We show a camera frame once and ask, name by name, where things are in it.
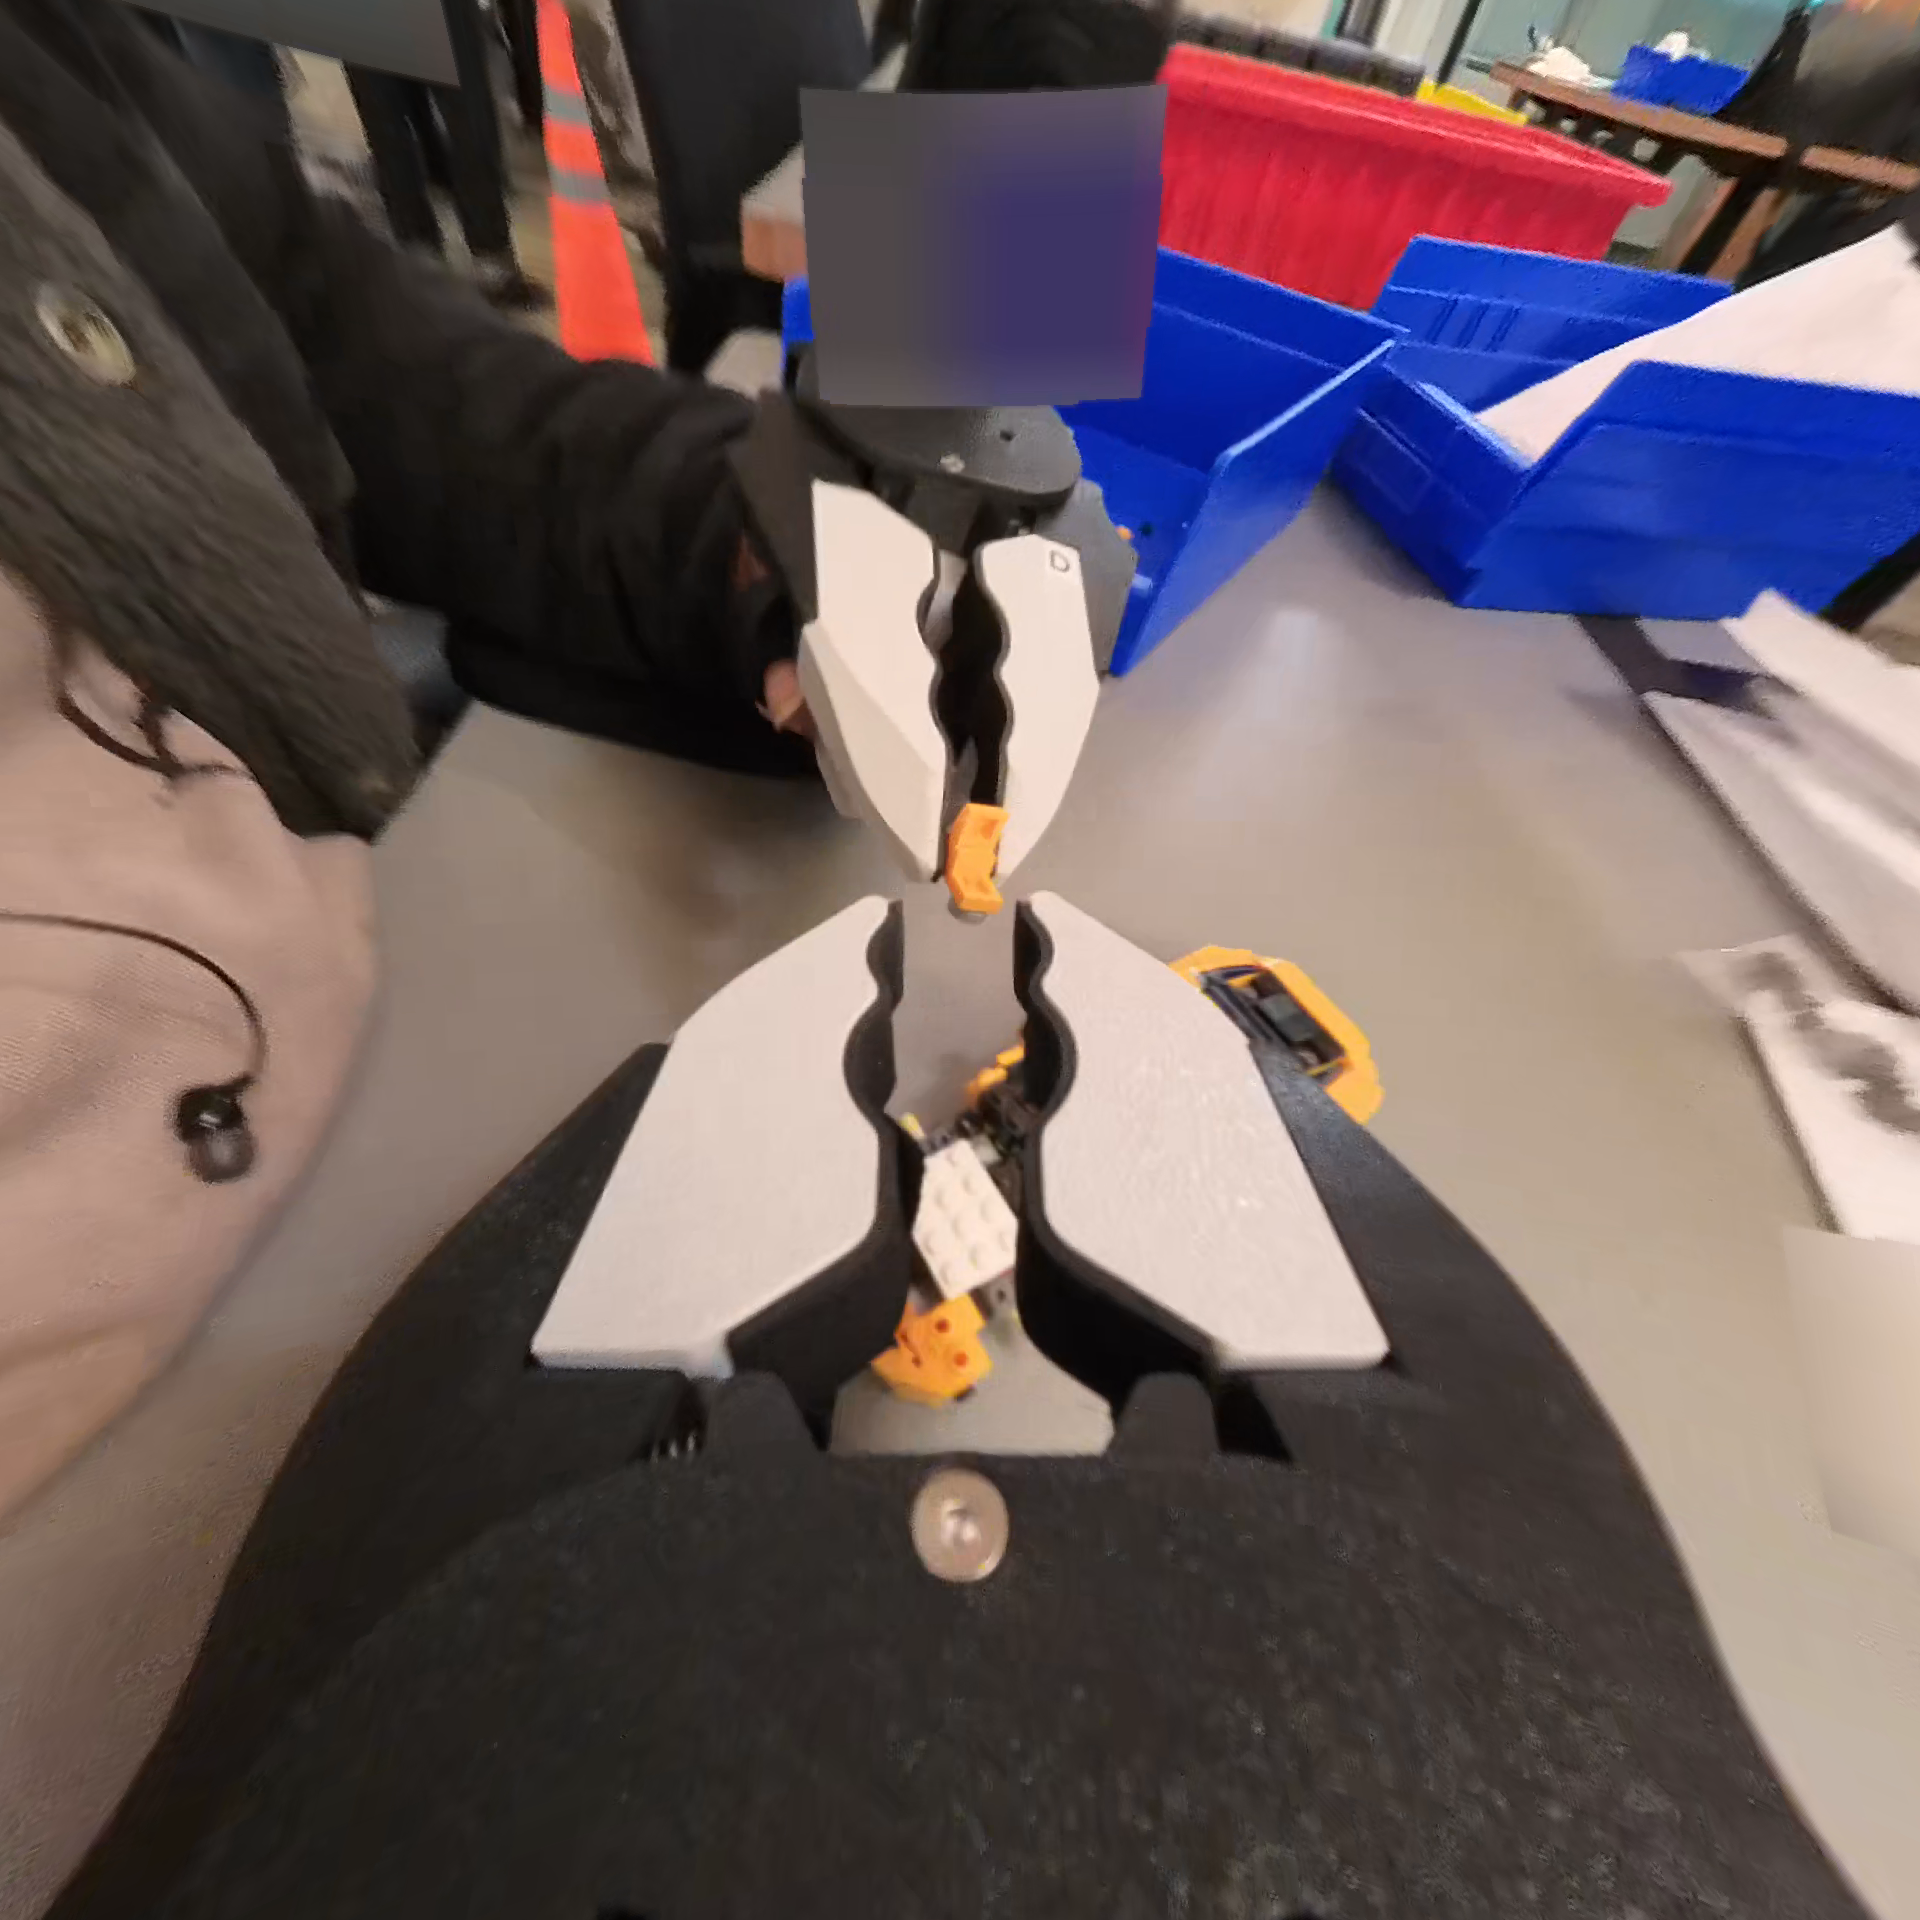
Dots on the orange lego car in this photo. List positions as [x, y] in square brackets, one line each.
[964, 1217]

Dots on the white paper sheet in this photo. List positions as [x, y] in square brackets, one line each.
[1771, 330]

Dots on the orange traffic cone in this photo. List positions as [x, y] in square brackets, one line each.
[591, 224]

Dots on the red plastic bin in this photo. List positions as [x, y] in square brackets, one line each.
[1351, 177]

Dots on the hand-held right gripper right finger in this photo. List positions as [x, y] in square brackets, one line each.
[1184, 1155]

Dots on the wooden table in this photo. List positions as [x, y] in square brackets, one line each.
[1708, 142]

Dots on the orange lego brick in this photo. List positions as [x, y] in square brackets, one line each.
[974, 863]

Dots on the printed paper sheet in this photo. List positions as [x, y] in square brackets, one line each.
[1845, 1095]

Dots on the person's left forearm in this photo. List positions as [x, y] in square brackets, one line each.
[571, 526]

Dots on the blue plastic bin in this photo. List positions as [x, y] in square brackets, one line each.
[1534, 296]
[1681, 512]
[1245, 434]

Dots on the person's left hand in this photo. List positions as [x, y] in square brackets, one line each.
[781, 703]

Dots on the small blue box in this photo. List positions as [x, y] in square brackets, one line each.
[1681, 76]

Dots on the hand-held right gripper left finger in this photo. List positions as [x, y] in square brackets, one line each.
[721, 1168]

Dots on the pink top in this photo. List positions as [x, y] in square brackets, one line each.
[135, 1051]

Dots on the lego instruction booklet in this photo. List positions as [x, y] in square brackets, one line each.
[1801, 780]

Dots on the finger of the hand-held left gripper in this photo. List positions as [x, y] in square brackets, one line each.
[881, 673]
[1050, 673]

